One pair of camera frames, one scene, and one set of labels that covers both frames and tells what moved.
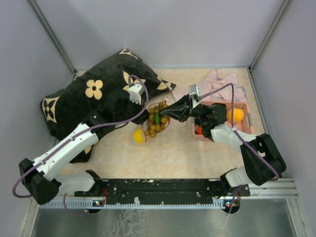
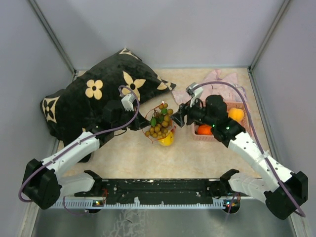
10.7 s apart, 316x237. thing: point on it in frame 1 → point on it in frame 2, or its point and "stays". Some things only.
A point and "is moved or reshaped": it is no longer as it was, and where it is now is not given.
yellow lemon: [138, 136] → [167, 141]
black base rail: [166, 190] stays
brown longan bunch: [157, 121] is moved or reshaped
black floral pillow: [114, 94] stays
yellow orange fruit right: [238, 115] stays
